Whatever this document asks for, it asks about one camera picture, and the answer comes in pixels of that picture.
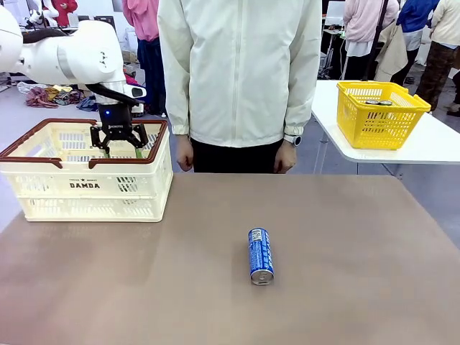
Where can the person in cream jacket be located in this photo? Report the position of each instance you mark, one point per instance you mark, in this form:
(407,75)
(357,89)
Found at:
(237,72)

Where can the white side table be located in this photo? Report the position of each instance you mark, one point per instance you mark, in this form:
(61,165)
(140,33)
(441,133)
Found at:
(431,143)

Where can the cream sleeved left forearm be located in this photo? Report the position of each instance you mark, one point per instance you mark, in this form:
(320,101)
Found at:
(302,104)

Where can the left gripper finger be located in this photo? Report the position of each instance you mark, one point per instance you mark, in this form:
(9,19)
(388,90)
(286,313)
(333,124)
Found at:
(97,138)
(139,136)

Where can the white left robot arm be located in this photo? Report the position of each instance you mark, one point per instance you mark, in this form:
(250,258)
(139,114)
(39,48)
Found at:
(82,54)

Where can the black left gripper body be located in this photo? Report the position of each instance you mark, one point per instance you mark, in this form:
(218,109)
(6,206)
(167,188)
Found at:
(115,118)

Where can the clear plastic bag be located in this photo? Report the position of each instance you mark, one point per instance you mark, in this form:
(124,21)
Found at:
(25,87)

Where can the blue drink can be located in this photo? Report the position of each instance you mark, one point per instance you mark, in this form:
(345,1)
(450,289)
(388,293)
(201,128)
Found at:
(260,257)

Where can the person's right hand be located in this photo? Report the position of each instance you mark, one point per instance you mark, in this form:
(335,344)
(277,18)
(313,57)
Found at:
(185,154)

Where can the white wristwatch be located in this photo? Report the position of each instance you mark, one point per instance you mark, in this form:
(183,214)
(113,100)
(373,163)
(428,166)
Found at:
(296,140)

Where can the person in pink sweater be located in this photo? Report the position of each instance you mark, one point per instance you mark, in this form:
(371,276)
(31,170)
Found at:
(366,18)

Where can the beige coat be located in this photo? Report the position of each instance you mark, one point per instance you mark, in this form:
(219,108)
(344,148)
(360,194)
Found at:
(391,54)

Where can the person in blue jacket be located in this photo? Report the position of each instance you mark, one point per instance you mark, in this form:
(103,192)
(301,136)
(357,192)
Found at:
(417,14)

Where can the cream sleeved right forearm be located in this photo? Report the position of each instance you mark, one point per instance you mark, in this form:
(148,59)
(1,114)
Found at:
(178,108)

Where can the patterned cloth heap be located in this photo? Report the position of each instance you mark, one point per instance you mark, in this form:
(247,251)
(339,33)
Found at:
(39,97)

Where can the person's left hand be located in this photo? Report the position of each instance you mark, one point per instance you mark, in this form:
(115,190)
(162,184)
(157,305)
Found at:
(286,160)

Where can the person in pink hoodie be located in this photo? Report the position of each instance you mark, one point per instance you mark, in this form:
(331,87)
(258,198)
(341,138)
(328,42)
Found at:
(143,18)

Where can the person in red jacket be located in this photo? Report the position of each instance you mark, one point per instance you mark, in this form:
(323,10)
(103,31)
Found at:
(66,10)

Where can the cream shopping basket brown rim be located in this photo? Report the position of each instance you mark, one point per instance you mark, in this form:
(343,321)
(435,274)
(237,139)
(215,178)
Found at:
(90,201)

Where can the yellow plastic basket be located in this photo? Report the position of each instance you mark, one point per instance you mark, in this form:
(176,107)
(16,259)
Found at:
(377,129)

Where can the person in camouflage trousers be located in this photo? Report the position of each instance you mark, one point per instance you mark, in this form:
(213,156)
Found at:
(445,21)

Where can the drink can silver top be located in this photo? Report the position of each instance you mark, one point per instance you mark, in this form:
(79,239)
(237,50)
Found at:
(372,102)
(386,103)

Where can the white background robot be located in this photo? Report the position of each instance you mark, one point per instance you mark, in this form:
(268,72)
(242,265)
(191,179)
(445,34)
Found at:
(39,12)

